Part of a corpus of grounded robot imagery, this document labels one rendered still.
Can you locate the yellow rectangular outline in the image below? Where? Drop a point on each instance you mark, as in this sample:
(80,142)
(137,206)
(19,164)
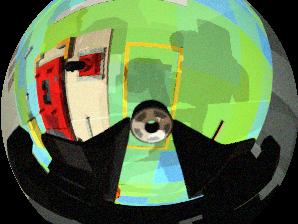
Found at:
(125,74)

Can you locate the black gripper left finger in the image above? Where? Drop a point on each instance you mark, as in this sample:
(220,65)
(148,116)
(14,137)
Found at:
(101,157)

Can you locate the orange thin rod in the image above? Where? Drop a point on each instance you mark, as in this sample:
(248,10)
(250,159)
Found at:
(218,130)

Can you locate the yellow rectangular block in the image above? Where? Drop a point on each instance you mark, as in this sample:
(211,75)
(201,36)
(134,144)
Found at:
(32,124)

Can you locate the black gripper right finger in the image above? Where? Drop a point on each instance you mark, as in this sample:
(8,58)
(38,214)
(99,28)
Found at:
(202,159)

